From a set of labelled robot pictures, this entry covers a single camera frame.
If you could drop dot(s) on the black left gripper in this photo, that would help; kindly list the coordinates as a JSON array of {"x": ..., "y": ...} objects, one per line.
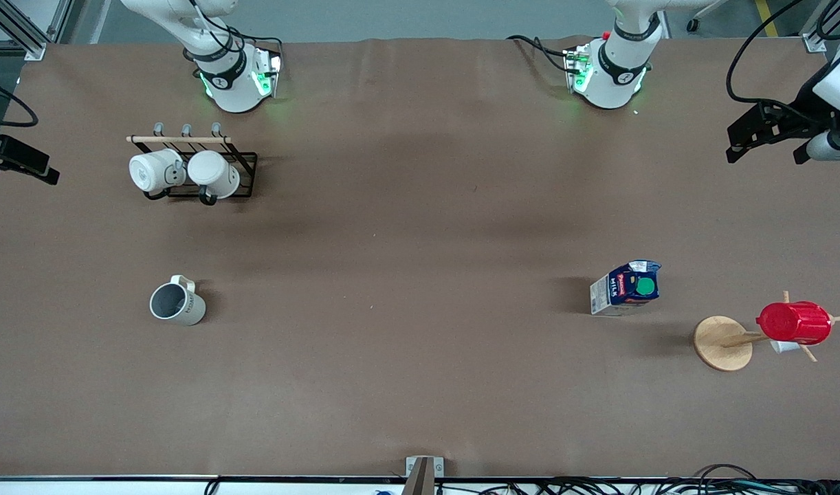
[{"x": 799, "y": 117}]

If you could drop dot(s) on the beige mug with grey inside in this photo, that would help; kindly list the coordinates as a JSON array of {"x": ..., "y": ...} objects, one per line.
[{"x": 186, "y": 306}]

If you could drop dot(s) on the blue and white milk carton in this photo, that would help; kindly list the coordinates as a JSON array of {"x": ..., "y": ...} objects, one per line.
[{"x": 623, "y": 292}]

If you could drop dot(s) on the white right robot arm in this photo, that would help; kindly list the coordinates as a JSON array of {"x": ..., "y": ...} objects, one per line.
[{"x": 227, "y": 82}]

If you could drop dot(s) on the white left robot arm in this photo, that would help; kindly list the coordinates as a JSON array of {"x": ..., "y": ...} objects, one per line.
[{"x": 616, "y": 75}]

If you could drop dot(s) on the red plastic cup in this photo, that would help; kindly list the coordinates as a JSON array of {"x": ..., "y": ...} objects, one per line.
[{"x": 794, "y": 323}]

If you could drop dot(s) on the small white cup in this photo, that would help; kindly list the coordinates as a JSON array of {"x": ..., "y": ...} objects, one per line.
[{"x": 783, "y": 347}]

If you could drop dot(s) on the white mug with grey print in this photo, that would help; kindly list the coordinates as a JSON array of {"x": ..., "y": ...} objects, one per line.
[{"x": 152, "y": 170}]

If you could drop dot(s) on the plain white mug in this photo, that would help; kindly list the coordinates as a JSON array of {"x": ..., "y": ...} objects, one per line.
[{"x": 214, "y": 173}]

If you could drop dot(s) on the wooden mug tree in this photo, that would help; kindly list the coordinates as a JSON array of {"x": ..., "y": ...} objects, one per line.
[{"x": 722, "y": 344}]

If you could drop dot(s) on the brown table cover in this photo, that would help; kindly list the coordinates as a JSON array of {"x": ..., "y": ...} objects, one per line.
[{"x": 420, "y": 378}]

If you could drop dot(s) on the aluminium frame post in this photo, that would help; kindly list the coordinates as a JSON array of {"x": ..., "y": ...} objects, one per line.
[
  {"x": 822, "y": 31},
  {"x": 21, "y": 31}
]

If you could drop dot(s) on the grey metal camera bracket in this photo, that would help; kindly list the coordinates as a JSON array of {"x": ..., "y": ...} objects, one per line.
[{"x": 423, "y": 474}]

